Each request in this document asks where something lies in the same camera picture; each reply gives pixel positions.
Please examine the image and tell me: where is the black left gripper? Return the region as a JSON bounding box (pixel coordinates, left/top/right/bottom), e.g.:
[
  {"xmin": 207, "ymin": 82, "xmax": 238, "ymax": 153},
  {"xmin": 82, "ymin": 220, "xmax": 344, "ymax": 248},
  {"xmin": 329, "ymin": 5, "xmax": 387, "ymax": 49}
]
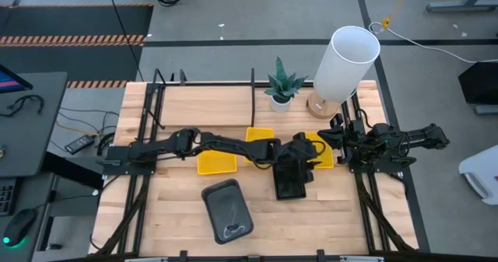
[{"xmin": 278, "ymin": 131, "xmax": 323, "ymax": 183}]

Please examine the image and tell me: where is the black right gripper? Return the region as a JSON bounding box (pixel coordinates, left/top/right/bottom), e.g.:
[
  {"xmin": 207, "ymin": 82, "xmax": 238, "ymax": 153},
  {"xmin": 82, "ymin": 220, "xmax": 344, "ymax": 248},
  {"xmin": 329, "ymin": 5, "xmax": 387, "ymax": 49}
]
[{"xmin": 317, "ymin": 113, "xmax": 369, "ymax": 165}]

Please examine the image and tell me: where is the yellow plastic basket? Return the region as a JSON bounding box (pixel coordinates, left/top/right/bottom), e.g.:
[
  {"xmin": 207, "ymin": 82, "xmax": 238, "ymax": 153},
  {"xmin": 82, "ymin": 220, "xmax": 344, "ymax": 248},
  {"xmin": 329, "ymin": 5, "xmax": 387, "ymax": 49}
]
[
  {"xmin": 244, "ymin": 127, "xmax": 275, "ymax": 164},
  {"xmin": 196, "ymin": 149, "xmax": 238, "ymax": 176},
  {"xmin": 305, "ymin": 131, "xmax": 335, "ymax": 169}
]

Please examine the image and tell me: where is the black plastic basket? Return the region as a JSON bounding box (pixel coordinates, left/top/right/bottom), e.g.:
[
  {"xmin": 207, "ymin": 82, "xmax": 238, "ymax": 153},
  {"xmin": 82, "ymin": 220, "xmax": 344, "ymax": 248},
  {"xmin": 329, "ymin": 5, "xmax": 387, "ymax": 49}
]
[{"xmin": 272, "ymin": 161, "xmax": 308, "ymax": 201}]

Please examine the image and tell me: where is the green plant in white pot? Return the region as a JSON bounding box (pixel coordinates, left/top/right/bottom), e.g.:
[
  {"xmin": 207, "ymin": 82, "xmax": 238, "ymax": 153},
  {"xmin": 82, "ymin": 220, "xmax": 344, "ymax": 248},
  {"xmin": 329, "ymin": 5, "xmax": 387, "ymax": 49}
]
[{"xmin": 264, "ymin": 56, "xmax": 308, "ymax": 114}]

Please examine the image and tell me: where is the white shade wooden base lamp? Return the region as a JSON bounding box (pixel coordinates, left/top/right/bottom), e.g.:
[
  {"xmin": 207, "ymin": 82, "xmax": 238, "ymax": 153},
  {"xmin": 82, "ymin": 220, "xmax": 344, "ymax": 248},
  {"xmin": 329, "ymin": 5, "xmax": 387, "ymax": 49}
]
[{"xmin": 306, "ymin": 25, "xmax": 381, "ymax": 120}]

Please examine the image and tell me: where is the white plastic object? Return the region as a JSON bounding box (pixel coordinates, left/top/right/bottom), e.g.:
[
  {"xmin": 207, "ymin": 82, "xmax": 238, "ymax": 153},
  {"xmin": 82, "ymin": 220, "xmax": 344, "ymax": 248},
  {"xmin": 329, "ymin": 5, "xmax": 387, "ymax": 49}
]
[{"xmin": 458, "ymin": 144, "xmax": 498, "ymax": 206}]

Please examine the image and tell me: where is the black box on floor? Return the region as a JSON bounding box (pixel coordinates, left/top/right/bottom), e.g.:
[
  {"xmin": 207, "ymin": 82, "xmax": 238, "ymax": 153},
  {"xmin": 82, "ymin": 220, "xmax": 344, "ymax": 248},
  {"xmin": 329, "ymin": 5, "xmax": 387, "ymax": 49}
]
[{"xmin": 458, "ymin": 61, "xmax": 498, "ymax": 106}]

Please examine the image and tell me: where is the black power adapter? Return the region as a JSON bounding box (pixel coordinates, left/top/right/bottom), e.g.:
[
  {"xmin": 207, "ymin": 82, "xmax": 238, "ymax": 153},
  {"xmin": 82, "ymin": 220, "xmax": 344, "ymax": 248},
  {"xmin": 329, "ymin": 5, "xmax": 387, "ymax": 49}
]
[{"xmin": 64, "ymin": 134, "xmax": 96, "ymax": 155}]

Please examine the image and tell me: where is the black desk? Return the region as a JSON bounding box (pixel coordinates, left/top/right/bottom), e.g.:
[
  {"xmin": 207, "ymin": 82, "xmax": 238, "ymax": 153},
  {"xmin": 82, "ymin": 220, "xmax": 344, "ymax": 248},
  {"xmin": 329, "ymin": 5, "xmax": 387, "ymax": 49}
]
[{"xmin": 0, "ymin": 72, "xmax": 69, "ymax": 178}]

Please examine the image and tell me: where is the black hazard-striped floor mat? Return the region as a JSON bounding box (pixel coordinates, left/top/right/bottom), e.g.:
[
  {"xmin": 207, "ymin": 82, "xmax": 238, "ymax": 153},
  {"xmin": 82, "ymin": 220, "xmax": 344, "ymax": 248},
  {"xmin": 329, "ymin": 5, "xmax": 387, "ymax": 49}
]
[{"xmin": 0, "ymin": 4, "xmax": 155, "ymax": 89}]

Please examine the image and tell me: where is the black computer mouse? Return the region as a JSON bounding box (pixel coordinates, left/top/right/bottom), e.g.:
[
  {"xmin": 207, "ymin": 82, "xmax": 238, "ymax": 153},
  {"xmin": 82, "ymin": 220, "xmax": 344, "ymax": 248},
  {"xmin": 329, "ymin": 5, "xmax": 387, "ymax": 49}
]
[{"xmin": 2, "ymin": 208, "xmax": 38, "ymax": 247}]

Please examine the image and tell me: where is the black keyboard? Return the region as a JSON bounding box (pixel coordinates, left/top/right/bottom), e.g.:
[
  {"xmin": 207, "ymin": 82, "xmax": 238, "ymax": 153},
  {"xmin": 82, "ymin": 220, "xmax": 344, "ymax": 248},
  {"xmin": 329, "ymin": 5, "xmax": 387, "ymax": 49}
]
[{"xmin": 0, "ymin": 178, "xmax": 19, "ymax": 217}]

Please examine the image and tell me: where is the black computer monitor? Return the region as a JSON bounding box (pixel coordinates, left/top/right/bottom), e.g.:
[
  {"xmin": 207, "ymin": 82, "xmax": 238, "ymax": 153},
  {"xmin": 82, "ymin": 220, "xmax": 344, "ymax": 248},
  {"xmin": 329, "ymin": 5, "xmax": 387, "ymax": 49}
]
[{"xmin": 0, "ymin": 64, "xmax": 34, "ymax": 95}]

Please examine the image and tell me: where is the black aluminium frame rail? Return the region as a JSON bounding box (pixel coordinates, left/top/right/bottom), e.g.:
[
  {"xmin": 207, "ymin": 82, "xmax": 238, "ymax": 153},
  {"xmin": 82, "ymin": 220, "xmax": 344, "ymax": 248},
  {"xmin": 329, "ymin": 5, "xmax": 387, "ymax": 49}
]
[
  {"xmin": 124, "ymin": 249, "xmax": 386, "ymax": 262},
  {"xmin": 341, "ymin": 98, "xmax": 416, "ymax": 253},
  {"xmin": 93, "ymin": 69, "xmax": 167, "ymax": 255}
]

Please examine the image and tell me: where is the yellow floor cable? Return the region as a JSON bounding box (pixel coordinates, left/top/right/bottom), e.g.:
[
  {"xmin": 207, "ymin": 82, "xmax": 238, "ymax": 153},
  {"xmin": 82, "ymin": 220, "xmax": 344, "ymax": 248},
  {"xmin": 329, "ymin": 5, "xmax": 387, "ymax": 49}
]
[{"xmin": 381, "ymin": 0, "xmax": 412, "ymax": 30}]

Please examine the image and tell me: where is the white floor cable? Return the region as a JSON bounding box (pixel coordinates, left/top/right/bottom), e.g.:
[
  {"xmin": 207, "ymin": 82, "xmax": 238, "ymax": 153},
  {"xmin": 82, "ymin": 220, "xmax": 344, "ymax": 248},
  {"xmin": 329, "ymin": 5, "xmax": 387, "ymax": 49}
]
[{"xmin": 368, "ymin": 20, "xmax": 498, "ymax": 65}]

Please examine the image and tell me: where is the thin black floor cable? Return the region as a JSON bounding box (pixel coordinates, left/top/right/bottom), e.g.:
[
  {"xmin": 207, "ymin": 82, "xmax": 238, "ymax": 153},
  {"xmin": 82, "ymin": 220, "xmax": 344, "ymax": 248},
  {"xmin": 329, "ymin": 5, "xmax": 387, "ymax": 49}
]
[{"xmin": 104, "ymin": 0, "xmax": 145, "ymax": 82}]

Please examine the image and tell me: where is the black cable on desk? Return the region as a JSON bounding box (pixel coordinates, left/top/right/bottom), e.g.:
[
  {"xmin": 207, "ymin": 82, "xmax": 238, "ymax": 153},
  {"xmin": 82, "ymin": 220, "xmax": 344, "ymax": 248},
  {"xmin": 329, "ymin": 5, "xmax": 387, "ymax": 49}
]
[{"xmin": 0, "ymin": 94, "xmax": 45, "ymax": 118}]

